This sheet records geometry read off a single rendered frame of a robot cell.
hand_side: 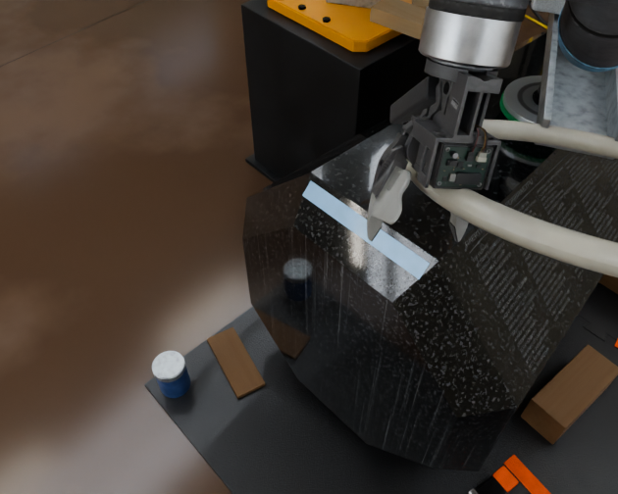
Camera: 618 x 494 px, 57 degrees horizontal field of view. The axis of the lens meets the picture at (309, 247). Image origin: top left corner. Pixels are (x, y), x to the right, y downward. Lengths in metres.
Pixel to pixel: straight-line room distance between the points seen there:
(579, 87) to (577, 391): 1.04
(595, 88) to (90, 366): 1.68
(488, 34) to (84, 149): 2.49
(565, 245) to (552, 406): 1.35
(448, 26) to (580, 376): 1.53
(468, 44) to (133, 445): 1.61
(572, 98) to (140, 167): 2.01
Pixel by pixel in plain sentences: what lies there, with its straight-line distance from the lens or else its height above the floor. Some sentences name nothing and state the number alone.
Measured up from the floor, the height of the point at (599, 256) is 1.33.
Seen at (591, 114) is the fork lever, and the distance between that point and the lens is 1.11.
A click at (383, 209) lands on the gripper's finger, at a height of 1.26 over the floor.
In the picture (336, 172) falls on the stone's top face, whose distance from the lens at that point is 1.27.
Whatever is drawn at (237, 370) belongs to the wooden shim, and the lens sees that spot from 1.93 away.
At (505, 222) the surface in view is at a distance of 0.57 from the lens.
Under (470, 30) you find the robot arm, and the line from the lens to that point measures 0.57.
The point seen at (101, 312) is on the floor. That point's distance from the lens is 2.21.
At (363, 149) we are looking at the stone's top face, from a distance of 1.34.
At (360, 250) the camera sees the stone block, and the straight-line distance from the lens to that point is 1.18.
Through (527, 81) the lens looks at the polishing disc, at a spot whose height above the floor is 0.93.
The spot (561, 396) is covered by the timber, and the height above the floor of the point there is 0.14.
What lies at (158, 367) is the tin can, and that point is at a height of 0.14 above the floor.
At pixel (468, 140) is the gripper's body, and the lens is 0.58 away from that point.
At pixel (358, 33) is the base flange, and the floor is 0.78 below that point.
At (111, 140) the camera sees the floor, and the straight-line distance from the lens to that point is 2.92.
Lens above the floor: 1.71
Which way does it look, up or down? 49 degrees down
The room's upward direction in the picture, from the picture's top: straight up
